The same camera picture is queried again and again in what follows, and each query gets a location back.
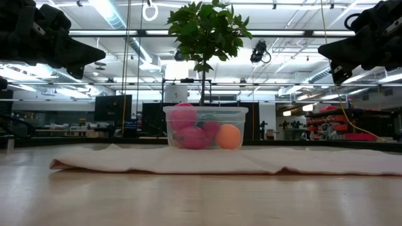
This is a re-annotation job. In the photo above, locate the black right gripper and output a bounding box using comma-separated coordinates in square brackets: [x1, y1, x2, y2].
[318, 0, 402, 85]

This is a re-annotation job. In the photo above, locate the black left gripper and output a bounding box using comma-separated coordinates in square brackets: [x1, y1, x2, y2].
[13, 0, 107, 80]

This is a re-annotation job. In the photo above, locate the pink round toy vegetable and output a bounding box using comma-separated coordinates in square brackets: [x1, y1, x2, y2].
[168, 102, 198, 131]

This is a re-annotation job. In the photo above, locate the pink oval toy vegetable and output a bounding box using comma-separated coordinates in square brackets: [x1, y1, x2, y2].
[173, 125, 212, 151]

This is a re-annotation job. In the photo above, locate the orange toy fruit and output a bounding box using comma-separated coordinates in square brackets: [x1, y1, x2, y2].
[215, 124, 242, 150]

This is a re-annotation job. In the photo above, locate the green toy watermelon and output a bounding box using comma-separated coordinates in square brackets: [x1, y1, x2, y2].
[197, 113, 220, 124]

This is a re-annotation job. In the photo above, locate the red toy strawberry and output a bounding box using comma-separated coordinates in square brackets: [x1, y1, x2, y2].
[202, 121, 222, 141]

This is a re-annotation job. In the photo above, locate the clear plastic tupperware container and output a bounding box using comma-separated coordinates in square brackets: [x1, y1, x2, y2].
[163, 105, 249, 149]

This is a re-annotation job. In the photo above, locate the black monitor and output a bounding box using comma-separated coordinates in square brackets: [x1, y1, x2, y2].
[94, 94, 133, 122]

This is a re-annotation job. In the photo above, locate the storage rack with bins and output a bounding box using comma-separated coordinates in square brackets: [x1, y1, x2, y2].
[305, 105, 402, 143]

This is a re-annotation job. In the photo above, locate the cluttered workbench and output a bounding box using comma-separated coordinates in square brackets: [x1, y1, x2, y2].
[31, 117, 95, 138]

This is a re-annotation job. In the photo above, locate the red plastic bin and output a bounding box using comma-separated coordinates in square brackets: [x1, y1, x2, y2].
[344, 132, 378, 142]

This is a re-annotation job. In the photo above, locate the white cylinder device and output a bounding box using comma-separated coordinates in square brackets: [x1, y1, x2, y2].
[164, 85, 188, 104]

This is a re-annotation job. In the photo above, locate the beige cloth mat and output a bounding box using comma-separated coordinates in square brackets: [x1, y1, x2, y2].
[49, 143, 402, 176]

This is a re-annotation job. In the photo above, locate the green leafy potted tree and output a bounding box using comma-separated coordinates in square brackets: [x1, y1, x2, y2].
[166, 0, 254, 106]

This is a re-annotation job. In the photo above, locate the silver ventilation duct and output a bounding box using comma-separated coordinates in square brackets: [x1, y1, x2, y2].
[87, 0, 164, 72]

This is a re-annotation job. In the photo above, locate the yellow hanging cable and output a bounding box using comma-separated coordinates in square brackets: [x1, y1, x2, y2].
[319, 0, 388, 143]

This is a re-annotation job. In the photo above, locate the thin yellow hanging cord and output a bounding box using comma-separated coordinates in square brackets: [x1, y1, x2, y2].
[121, 0, 132, 136]

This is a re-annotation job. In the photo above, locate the white hanging ring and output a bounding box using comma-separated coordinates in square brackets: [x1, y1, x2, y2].
[142, 0, 160, 22]

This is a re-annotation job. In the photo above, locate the black overhead camera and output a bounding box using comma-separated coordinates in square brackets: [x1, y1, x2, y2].
[250, 40, 272, 64]

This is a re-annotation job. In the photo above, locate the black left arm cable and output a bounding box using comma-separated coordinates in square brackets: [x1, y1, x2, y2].
[0, 112, 36, 139]

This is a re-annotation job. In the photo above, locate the black gantry frame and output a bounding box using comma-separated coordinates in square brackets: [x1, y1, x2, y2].
[161, 78, 213, 104]

